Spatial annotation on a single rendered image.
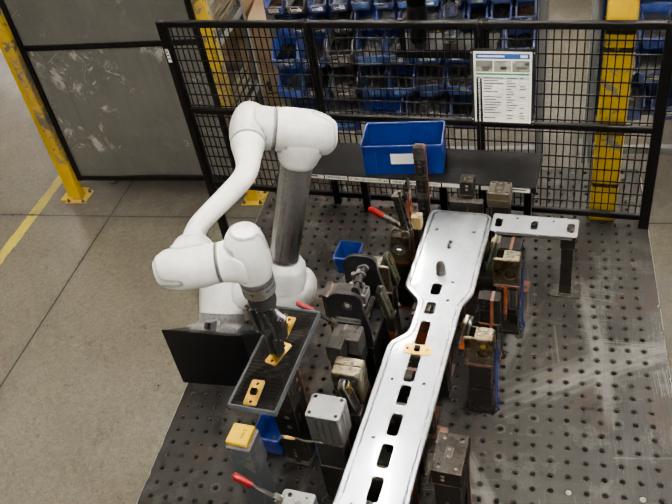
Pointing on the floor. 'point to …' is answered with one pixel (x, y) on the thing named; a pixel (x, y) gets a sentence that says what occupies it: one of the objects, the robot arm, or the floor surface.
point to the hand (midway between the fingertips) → (275, 344)
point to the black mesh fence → (432, 97)
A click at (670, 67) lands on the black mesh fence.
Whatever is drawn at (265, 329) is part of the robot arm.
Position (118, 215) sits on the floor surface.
